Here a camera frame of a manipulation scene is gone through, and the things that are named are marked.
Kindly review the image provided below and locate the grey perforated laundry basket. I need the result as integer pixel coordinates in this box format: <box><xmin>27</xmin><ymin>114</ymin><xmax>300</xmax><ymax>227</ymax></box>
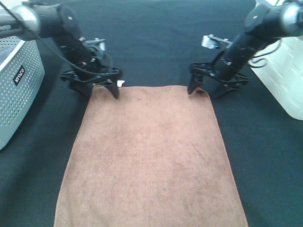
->
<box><xmin>0</xmin><ymin>36</ymin><xmax>45</xmax><ymax>149</ymax></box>

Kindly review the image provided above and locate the white towel label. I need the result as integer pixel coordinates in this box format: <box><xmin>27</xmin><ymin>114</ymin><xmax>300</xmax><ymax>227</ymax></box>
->
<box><xmin>117</xmin><ymin>80</ymin><xmax>125</xmax><ymax>87</ymax></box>

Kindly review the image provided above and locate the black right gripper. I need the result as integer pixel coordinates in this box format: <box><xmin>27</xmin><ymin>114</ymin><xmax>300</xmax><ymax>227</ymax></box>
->
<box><xmin>187</xmin><ymin>42</ymin><xmax>248</xmax><ymax>99</ymax></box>

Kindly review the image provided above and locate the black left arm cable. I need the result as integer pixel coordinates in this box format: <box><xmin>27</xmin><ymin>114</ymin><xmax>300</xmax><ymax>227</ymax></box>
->
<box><xmin>0</xmin><ymin>0</ymin><xmax>114</xmax><ymax>76</ymax></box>

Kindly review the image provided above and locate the black table cloth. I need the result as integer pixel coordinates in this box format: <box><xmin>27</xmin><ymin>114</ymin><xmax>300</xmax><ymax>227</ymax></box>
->
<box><xmin>0</xmin><ymin>0</ymin><xmax>303</xmax><ymax>227</ymax></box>

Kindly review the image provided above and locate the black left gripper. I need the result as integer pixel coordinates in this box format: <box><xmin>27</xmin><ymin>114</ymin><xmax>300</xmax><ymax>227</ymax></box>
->
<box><xmin>60</xmin><ymin>39</ymin><xmax>122</xmax><ymax>99</ymax></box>

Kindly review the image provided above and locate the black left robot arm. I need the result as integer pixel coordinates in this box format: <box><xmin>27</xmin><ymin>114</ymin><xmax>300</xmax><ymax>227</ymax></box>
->
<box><xmin>0</xmin><ymin>0</ymin><xmax>122</xmax><ymax>99</ymax></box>

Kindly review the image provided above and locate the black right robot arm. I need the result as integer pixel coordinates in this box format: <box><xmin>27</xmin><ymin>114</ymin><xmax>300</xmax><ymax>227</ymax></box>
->
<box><xmin>187</xmin><ymin>0</ymin><xmax>303</xmax><ymax>98</ymax></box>

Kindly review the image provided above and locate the white plastic storage bin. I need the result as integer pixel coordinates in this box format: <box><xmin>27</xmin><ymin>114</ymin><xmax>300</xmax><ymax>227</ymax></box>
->
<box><xmin>252</xmin><ymin>36</ymin><xmax>303</xmax><ymax>121</ymax></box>

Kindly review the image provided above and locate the brown towel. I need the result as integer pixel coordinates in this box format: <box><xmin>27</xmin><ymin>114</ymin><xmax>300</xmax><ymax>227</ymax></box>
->
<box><xmin>54</xmin><ymin>86</ymin><xmax>248</xmax><ymax>227</ymax></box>

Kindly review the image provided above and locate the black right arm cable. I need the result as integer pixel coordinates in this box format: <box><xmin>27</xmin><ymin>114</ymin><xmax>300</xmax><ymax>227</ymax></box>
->
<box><xmin>247</xmin><ymin>35</ymin><xmax>282</xmax><ymax>68</ymax></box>

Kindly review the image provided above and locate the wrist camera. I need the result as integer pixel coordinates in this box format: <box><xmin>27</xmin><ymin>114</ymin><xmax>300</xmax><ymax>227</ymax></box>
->
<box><xmin>83</xmin><ymin>38</ymin><xmax>106</xmax><ymax>52</ymax></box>
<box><xmin>201</xmin><ymin>34</ymin><xmax>232</xmax><ymax>49</ymax></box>

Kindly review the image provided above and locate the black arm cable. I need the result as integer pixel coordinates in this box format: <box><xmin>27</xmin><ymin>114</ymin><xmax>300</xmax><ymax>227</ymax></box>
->
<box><xmin>0</xmin><ymin>0</ymin><xmax>114</xmax><ymax>76</ymax></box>
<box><xmin>247</xmin><ymin>35</ymin><xmax>282</xmax><ymax>68</ymax></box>

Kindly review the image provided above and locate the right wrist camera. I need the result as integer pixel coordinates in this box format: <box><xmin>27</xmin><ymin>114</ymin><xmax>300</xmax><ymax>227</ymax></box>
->
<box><xmin>201</xmin><ymin>34</ymin><xmax>232</xmax><ymax>49</ymax></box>

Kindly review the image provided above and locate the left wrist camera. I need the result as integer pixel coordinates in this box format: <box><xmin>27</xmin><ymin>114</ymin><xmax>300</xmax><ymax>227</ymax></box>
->
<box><xmin>83</xmin><ymin>38</ymin><xmax>106</xmax><ymax>52</ymax></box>

